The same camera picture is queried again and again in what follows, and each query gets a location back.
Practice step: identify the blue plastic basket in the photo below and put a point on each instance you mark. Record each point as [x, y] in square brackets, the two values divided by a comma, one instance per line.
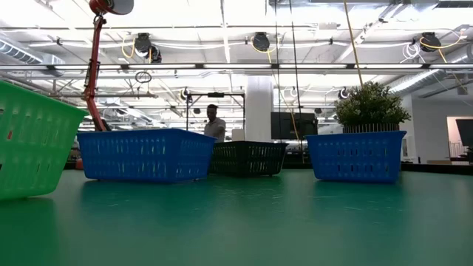
[354, 157]
[148, 155]

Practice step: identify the white box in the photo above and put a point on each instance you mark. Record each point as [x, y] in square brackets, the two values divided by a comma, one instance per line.
[238, 134]

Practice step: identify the long light bar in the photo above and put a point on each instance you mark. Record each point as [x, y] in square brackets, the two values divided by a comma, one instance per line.
[236, 66]

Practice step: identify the black plastic basket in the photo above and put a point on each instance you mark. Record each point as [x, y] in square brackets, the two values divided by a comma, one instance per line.
[247, 159]

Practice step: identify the green potted plant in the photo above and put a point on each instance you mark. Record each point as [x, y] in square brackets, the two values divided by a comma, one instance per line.
[369, 105]

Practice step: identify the green plastic basket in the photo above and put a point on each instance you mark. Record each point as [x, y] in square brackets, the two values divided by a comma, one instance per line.
[33, 147]

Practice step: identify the striped plant pot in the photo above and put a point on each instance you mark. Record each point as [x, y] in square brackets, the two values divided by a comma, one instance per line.
[369, 128]

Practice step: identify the black background frame rig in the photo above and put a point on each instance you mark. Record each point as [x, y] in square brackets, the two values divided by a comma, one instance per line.
[216, 95]

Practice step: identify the red floor lamp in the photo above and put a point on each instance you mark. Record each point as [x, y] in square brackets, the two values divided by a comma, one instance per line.
[92, 74]

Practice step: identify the silver ventilation duct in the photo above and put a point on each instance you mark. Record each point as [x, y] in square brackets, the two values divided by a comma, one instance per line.
[18, 53]

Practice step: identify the person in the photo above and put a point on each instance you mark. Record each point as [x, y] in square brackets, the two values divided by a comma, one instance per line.
[215, 129]

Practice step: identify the dark screen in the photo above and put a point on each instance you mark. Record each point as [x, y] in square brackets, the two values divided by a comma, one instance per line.
[466, 131]

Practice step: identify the white round column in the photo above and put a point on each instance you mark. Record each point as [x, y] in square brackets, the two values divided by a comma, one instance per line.
[258, 107]

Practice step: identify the black monitor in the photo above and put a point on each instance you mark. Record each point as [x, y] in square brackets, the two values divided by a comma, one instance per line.
[292, 125]

